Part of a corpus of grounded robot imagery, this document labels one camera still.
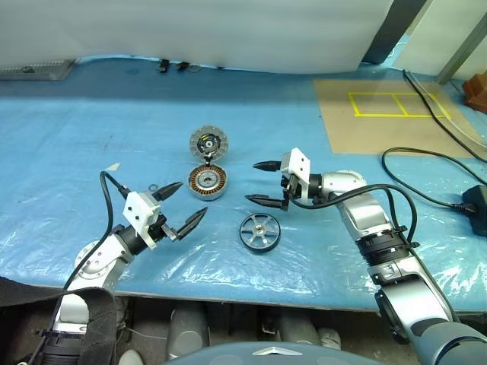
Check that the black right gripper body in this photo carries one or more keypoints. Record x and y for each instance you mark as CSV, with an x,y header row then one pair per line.
x,y
292,186

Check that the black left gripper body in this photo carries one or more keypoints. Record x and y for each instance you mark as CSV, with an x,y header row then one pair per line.
x,y
164,226

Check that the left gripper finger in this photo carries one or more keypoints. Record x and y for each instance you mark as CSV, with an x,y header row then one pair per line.
x,y
192,222
167,191

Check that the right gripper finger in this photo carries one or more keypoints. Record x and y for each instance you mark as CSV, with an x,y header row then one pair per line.
x,y
266,200
270,166

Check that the spoked silver motor rotor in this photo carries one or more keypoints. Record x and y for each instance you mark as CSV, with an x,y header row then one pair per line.
x,y
258,232

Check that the motor stator with copper windings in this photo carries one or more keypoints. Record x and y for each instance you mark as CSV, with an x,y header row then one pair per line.
x,y
207,182

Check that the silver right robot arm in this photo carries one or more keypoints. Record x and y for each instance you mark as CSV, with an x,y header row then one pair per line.
x,y
365,213

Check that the pale tape scrap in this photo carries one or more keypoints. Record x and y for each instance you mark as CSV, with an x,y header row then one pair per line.
x,y
113,167

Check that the brown cardboard sheet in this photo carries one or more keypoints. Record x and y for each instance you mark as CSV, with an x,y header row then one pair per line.
x,y
380,133

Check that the grey cylinder under table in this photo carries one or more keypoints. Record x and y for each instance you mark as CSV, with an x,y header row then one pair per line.
x,y
188,331
298,329

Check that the blue plastic table cover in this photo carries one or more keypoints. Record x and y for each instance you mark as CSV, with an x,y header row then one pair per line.
x,y
76,133

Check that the black clip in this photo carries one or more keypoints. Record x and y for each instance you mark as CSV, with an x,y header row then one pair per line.
x,y
182,66
164,65

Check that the grey robot torso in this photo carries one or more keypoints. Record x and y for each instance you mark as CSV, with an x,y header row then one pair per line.
x,y
247,355

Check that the white foam sheet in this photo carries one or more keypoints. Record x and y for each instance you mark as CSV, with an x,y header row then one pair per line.
x,y
190,30

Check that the grey metal grating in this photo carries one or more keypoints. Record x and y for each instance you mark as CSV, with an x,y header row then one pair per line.
x,y
36,70

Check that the black power adapter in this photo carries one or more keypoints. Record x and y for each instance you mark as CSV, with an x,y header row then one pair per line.
x,y
477,209

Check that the brown wooden block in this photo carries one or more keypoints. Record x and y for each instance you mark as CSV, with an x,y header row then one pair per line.
x,y
477,93

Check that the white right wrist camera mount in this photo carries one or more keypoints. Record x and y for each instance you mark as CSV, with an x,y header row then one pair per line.
x,y
298,163

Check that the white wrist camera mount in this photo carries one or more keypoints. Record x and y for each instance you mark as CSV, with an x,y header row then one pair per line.
x,y
298,163
139,213

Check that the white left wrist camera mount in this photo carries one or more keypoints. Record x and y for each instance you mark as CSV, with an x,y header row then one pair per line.
x,y
139,213

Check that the aluminium frame post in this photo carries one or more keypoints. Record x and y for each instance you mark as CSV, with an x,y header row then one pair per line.
x,y
462,49

